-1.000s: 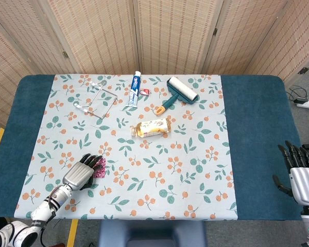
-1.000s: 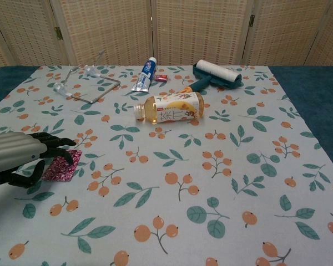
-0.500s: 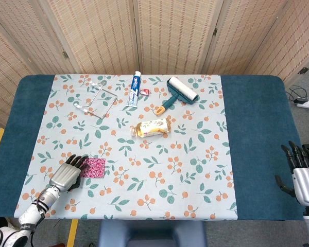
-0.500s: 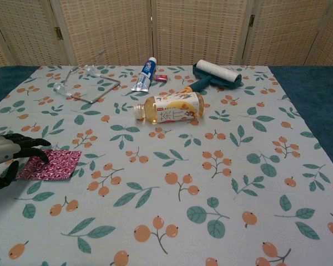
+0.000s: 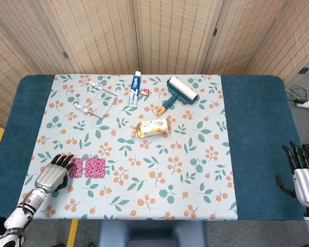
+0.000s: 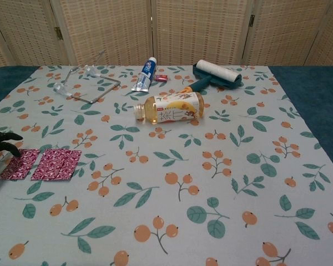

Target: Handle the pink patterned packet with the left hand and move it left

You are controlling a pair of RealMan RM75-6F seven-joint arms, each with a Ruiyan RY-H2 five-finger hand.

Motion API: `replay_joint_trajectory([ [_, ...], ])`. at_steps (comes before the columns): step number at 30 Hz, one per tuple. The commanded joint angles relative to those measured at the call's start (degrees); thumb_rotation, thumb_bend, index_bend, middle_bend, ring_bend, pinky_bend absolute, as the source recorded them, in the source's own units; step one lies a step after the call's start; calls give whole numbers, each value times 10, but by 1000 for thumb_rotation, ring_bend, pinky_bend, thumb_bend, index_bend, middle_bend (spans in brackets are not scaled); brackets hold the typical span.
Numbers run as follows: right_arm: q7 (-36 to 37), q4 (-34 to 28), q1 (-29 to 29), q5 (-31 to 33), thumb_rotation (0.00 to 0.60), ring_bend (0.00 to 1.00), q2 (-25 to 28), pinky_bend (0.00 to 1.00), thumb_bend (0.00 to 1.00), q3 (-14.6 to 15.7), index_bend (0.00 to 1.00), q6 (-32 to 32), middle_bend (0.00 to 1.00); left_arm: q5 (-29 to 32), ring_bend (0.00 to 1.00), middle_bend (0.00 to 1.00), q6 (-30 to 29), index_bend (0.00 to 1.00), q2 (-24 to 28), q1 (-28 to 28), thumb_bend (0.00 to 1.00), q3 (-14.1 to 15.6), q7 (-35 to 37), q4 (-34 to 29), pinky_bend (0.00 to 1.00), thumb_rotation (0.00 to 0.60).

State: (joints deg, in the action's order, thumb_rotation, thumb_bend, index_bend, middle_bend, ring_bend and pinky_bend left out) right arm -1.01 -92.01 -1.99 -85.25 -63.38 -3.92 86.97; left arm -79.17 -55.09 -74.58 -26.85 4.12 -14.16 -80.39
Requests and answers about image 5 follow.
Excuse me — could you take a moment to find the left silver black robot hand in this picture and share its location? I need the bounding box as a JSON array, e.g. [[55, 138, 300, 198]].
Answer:
[[34, 153, 75, 193]]

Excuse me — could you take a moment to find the dark teal table cover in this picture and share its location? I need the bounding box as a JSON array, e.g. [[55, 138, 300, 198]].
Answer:
[[0, 74, 309, 222]]

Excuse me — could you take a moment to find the clear acrylic stand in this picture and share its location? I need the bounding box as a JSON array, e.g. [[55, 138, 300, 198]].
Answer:
[[73, 80, 118, 119]]

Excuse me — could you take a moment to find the floral orange green tablecloth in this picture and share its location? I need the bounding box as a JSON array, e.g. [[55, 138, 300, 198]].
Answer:
[[14, 74, 238, 221]]

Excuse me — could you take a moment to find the woven bamboo screen panel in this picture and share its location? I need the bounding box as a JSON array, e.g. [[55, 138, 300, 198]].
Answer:
[[41, 0, 141, 75], [0, 12, 36, 128], [246, 0, 309, 85], [202, 0, 293, 76], [133, 0, 224, 75], [0, 0, 79, 75]]

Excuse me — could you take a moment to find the plastic tea bottle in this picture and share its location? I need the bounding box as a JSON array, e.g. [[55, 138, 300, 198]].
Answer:
[[129, 117, 172, 139]]

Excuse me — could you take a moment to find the blue grey moulded base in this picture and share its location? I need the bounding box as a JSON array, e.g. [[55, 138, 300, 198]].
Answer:
[[97, 220, 207, 247]]

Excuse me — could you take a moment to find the blue white toothpaste tube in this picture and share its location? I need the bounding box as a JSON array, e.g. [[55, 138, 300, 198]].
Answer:
[[125, 71, 142, 108]]

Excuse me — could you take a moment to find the teal lint roller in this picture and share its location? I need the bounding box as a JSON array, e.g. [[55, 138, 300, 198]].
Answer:
[[155, 76, 200, 116]]

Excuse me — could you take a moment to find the black cable with plug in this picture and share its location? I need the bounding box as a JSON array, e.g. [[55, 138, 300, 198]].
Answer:
[[285, 86, 307, 101]]

